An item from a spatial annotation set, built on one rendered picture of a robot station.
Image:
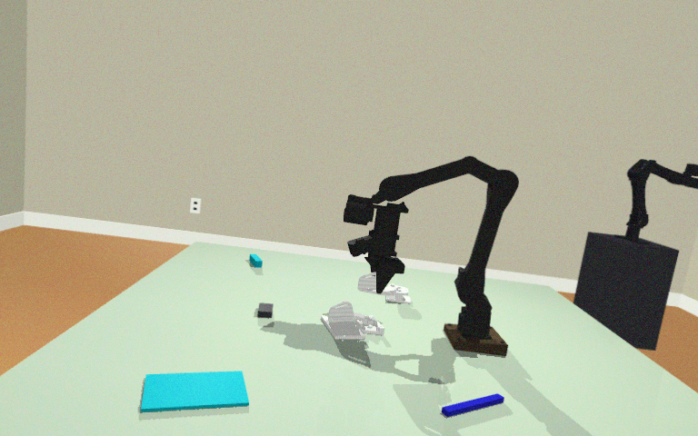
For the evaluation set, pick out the cyan flat rectangular plate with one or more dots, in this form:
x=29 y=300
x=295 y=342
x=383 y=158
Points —
x=194 y=390

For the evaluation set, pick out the cyan rectangular block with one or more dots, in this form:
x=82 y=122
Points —
x=255 y=260

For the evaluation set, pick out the blue flat bar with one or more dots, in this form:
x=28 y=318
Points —
x=472 y=405

